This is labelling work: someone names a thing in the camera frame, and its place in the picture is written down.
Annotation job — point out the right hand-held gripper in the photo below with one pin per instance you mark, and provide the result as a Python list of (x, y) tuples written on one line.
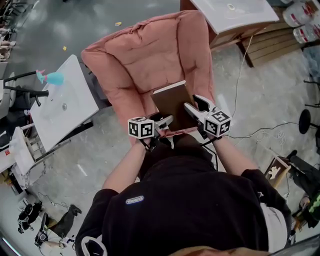
[(217, 123)]

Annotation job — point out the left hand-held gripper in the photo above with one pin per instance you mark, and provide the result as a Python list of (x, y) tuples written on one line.
[(140, 128)]

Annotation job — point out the brown leather book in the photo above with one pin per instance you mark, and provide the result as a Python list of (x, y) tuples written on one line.
[(172, 105)]

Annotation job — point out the pink upholstered armchair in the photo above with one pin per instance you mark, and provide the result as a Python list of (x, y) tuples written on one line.
[(155, 50)]

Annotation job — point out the person's right forearm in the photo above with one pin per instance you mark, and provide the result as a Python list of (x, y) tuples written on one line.
[(232, 155)]

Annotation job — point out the person's left forearm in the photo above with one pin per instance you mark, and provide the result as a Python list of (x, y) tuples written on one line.
[(125, 170)]

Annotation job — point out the person's black trousers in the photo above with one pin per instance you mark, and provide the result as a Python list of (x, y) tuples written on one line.
[(190, 147)]

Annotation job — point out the wooden slat pallet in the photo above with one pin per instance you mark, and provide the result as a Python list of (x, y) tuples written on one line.
[(272, 47)]

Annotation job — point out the person's black shirt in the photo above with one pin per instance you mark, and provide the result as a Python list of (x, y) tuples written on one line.
[(180, 215)]

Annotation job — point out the small wooden chair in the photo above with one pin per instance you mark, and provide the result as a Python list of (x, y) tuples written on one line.
[(276, 172)]

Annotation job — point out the brown wooden sink cabinet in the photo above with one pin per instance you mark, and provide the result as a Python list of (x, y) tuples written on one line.
[(232, 12)]

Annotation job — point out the black round stool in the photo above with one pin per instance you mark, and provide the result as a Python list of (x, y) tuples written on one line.
[(305, 121)]

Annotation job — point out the yellow paper scrap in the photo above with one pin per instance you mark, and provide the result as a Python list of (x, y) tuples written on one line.
[(118, 23), (64, 48)]

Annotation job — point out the teal spray bottle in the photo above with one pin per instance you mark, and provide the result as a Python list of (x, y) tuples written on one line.
[(55, 78)]

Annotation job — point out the blue plastic bag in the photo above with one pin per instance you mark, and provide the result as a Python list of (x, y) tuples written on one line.
[(312, 62)]

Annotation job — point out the black faucet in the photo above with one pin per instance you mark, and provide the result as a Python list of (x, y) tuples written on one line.
[(41, 94)]

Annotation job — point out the shrink-wrapped water bottle pack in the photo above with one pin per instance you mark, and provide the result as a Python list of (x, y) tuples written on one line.
[(306, 33), (298, 12)]

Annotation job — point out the marble-pattern cabinet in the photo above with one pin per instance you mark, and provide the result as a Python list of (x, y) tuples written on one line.
[(27, 178)]

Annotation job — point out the white sink on grey frame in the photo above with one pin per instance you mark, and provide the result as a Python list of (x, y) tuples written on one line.
[(65, 100)]

